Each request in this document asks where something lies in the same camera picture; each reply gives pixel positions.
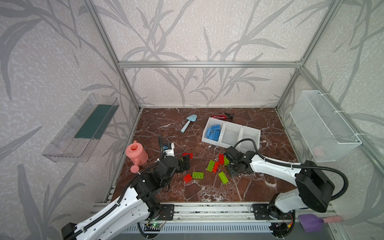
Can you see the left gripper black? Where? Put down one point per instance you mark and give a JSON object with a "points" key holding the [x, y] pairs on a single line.
{"points": [[183, 163]]}

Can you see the white left bin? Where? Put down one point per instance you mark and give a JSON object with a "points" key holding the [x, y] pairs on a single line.
{"points": [[211, 122]]}

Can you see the aluminium front rail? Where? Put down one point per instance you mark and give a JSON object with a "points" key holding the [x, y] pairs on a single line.
{"points": [[199, 212]]}

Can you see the white middle bin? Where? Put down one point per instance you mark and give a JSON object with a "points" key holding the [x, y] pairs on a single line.
{"points": [[229, 135]]}

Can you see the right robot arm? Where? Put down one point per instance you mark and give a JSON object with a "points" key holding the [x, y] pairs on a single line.
{"points": [[316, 186]]}

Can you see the green lego upright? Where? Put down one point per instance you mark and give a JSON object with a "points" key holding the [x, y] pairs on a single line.
{"points": [[226, 161]]}

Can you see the red lego far left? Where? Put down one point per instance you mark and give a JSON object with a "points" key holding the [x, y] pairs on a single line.
{"points": [[188, 154]]}

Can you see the white right bin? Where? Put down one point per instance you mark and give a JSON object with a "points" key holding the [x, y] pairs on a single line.
{"points": [[249, 133]]}

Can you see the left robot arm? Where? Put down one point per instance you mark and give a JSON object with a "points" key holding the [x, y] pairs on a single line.
{"points": [[137, 203]]}

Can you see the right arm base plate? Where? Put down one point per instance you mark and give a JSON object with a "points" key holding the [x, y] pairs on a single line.
{"points": [[264, 212]]}

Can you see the white wire basket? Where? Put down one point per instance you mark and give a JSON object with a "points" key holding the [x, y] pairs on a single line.
{"points": [[325, 131]]}

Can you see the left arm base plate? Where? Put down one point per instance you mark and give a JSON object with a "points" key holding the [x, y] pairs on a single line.
{"points": [[162, 212]]}

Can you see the red lego slim centre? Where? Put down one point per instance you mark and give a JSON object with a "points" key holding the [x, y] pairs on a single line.
{"points": [[216, 165]]}

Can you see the red lego upright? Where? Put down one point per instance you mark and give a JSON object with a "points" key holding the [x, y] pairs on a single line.
{"points": [[221, 159]]}

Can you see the blue lego diagonal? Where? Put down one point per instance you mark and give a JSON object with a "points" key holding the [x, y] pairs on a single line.
{"points": [[208, 133]]}

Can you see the green lego centre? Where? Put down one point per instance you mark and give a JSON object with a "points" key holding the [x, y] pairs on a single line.
{"points": [[210, 166]]}

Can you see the white bin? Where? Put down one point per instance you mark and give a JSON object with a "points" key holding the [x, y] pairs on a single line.
{"points": [[249, 133], [211, 122], [229, 135]]}

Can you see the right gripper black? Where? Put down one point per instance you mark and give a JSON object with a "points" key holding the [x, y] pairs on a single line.
{"points": [[233, 163]]}

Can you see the pink watering can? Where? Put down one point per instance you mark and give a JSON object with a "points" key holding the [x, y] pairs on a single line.
{"points": [[137, 154]]}

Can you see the light blue toy shovel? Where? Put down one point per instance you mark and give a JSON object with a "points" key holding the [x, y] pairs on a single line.
{"points": [[191, 118]]}

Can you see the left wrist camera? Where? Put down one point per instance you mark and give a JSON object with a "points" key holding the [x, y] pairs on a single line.
{"points": [[168, 149]]}

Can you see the clear plastic wall shelf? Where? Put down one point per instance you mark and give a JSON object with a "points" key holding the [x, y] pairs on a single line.
{"points": [[77, 140]]}

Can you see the red lego bottom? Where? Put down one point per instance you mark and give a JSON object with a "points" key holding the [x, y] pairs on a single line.
{"points": [[187, 178]]}

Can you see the green lego flat bottom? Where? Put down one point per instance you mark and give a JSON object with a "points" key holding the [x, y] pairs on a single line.
{"points": [[198, 175]]}

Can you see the blue lego horizontal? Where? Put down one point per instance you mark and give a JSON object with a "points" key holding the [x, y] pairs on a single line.
{"points": [[216, 128]]}

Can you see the green lego lower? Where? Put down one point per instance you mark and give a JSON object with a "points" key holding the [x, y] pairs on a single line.
{"points": [[223, 178]]}

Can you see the purple toy shovel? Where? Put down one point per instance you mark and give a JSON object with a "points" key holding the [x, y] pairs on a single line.
{"points": [[312, 223]]}

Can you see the blue lego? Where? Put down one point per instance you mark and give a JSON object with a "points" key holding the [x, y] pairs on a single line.
{"points": [[215, 135]]}

